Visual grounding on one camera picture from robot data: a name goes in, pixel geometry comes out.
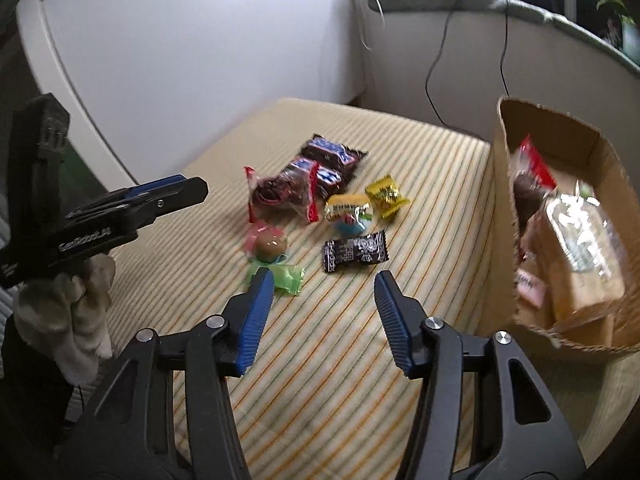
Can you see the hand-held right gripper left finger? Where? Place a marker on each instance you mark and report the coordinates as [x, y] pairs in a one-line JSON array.
[[255, 320]]

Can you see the black candy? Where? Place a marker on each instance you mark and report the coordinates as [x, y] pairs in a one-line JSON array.
[[355, 251]]

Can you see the pink chocolate ball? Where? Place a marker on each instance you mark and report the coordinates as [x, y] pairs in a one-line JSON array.
[[270, 245]]

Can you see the person's left forearm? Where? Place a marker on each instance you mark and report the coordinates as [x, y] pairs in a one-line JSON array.
[[30, 390]]

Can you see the cardboard box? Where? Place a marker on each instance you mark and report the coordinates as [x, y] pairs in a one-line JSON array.
[[550, 125]]

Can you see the striped yellow tablecloth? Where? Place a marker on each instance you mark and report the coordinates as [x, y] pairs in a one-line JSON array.
[[325, 385]]

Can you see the white cabinet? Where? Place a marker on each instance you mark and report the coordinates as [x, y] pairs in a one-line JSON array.
[[175, 60]]

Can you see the green candy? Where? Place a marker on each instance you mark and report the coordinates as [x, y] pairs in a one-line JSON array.
[[285, 277]]

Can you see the bagged sliced bread loaf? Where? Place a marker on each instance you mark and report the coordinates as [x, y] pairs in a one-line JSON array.
[[575, 260]]

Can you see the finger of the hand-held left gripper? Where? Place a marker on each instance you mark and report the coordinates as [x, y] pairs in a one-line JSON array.
[[150, 187], [165, 202]]

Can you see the person's left hand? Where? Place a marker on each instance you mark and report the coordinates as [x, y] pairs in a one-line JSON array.
[[65, 320]]

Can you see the yellow candy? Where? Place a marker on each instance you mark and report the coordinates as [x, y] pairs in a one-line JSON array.
[[386, 196]]

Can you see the green and white candy packet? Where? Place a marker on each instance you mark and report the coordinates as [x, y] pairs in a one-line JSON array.
[[585, 190]]

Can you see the potted spider plant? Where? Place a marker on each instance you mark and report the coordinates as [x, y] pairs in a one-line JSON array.
[[625, 10]]

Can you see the dark red snack packet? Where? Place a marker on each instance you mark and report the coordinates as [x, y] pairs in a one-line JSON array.
[[280, 192], [535, 165]]

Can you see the burger-shaped candy packet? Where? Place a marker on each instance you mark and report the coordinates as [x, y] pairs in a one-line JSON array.
[[349, 214]]

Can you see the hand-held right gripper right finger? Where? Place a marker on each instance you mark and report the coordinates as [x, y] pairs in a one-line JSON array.
[[395, 322]]

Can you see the pink candy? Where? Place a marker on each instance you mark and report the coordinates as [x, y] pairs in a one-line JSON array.
[[530, 286]]

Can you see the brown chocolate bar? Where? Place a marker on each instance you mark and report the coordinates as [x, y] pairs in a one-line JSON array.
[[325, 175], [332, 152]]

